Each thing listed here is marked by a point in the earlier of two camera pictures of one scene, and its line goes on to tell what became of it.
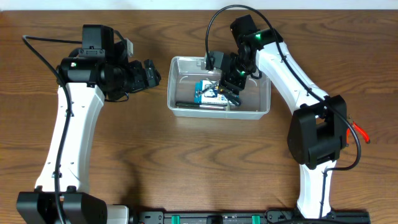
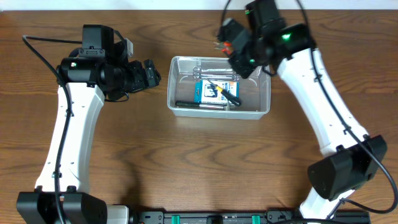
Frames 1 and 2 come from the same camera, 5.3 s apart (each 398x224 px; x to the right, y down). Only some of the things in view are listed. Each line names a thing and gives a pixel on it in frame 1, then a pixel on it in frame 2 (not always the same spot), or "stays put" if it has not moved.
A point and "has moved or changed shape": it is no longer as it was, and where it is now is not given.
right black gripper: (229, 81) → (243, 70)
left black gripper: (136, 81) stays put
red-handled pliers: (358, 129) has moved or changed shape
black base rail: (245, 217) stays put
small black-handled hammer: (203, 106) stays put
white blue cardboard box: (207, 92) stays put
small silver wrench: (198, 92) → (198, 76)
